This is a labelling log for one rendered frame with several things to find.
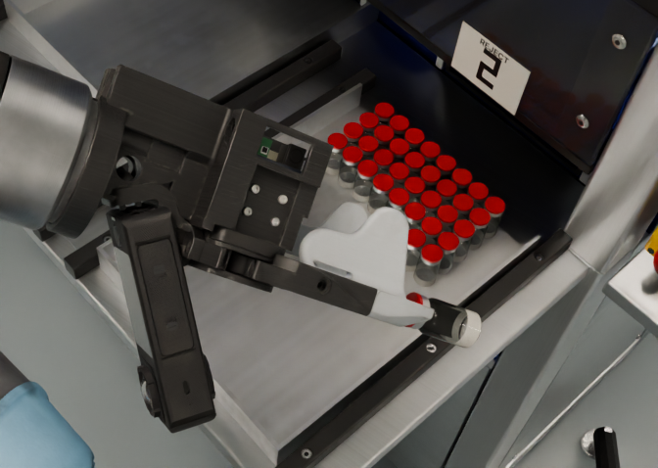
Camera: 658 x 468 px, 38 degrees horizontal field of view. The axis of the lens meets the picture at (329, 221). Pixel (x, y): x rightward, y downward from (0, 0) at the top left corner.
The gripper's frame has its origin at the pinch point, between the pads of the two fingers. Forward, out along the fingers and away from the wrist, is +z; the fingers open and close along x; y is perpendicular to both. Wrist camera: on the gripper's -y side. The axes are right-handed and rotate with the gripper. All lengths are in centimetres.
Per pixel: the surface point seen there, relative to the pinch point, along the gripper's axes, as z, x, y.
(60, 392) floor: 14, 133, -33
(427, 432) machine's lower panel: 57, 79, -15
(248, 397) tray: 6.7, 32.1, -11.1
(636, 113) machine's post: 25.5, 16.4, 22.8
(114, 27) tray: -10, 65, 21
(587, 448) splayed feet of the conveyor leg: 101, 93, -12
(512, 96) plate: 21.6, 29.6, 23.4
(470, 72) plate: 18.8, 33.9, 25.0
